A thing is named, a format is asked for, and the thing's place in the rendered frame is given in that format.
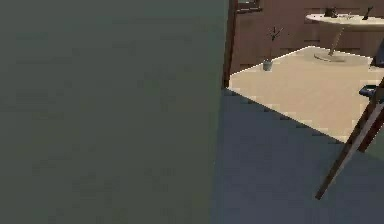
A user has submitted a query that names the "thin plant in grey pot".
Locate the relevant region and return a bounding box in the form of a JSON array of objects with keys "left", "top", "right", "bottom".
[{"left": 262, "top": 26, "right": 284, "bottom": 72}]

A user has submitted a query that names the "round cream pedestal table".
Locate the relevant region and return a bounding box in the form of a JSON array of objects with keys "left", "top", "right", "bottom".
[{"left": 305, "top": 12, "right": 384, "bottom": 64}]

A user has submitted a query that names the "brown framed wall picture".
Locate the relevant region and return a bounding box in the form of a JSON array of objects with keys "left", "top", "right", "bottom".
[{"left": 235, "top": 0, "right": 264, "bottom": 14}]

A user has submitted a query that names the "dark object on table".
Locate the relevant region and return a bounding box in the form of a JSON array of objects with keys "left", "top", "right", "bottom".
[{"left": 324, "top": 6, "right": 339, "bottom": 19}]

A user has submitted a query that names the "black door handle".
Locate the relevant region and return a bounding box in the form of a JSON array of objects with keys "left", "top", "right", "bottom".
[{"left": 358, "top": 84, "right": 379, "bottom": 98}]

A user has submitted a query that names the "small black tilted object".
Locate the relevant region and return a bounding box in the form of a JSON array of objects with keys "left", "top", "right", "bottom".
[{"left": 362, "top": 5, "right": 374, "bottom": 21}]

